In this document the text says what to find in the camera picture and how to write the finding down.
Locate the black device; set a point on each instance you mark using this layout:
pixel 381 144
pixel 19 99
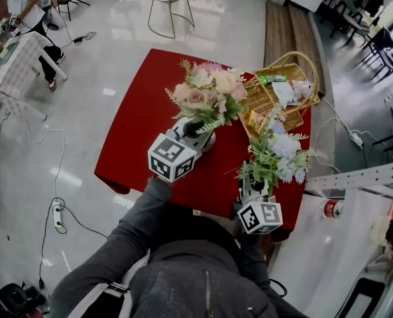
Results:
pixel 15 298

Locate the checkered cloth table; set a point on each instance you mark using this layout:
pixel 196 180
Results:
pixel 14 65

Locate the person's left forearm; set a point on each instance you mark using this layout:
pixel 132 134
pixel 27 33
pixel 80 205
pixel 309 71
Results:
pixel 116 240

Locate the pink flowers bunch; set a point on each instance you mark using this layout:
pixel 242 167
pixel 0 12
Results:
pixel 212 88

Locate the white vase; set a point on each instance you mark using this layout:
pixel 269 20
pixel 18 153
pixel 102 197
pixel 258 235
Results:
pixel 209 142

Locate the green snack packet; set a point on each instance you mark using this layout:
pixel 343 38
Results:
pixel 274 79

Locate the wooden bench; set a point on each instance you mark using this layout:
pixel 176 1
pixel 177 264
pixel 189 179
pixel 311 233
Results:
pixel 282 35

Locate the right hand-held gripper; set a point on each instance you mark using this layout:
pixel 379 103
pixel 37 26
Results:
pixel 260 215

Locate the person's grey jacket torso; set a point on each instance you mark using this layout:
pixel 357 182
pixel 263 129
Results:
pixel 189 270

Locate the red tablecloth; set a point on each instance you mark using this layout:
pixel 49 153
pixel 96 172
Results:
pixel 143 128

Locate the person's right forearm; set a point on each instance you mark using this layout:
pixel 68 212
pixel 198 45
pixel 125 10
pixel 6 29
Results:
pixel 254 260

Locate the black desk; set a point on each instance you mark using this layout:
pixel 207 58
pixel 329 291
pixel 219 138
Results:
pixel 388 50

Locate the red and white cup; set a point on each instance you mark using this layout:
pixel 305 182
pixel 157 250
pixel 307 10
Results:
pixel 332 208

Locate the grey chair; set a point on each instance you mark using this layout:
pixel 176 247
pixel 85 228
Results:
pixel 350 12

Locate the white power strip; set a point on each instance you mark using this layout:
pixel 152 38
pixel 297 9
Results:
pixel 357 139
pixel 57 214

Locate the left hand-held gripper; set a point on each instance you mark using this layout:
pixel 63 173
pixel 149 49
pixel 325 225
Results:
pixel 171 157

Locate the yellow snack packet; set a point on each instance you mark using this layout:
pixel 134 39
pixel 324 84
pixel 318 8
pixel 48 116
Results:
pixel 256 120

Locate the white paper packet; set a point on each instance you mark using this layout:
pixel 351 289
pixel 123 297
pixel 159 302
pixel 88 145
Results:
pixel 284 93

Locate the pink and white soft packet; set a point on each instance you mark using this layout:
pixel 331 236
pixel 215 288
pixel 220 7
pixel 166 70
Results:
pixel 302 87

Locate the white perforated metal rail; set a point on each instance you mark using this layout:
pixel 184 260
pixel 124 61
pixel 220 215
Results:
pixel 358 176

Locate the blue flowers bunch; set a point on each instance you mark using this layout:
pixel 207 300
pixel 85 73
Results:
pixel 279 151

